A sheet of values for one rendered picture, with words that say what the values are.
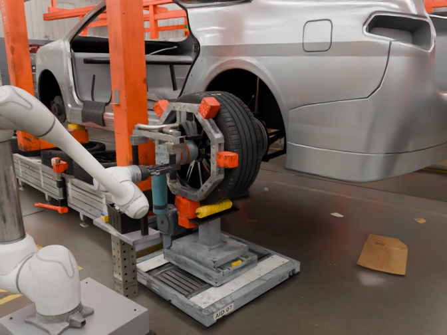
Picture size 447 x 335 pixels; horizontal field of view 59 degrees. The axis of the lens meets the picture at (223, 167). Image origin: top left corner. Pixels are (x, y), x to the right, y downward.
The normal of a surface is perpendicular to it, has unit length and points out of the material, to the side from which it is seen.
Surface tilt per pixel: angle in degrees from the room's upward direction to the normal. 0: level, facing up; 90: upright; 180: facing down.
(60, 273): 76
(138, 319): 90
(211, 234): 90
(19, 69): 90
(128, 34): 90
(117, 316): 0
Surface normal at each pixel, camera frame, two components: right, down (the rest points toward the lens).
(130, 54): 0.71, 0.17
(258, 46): -0.71, 0.17
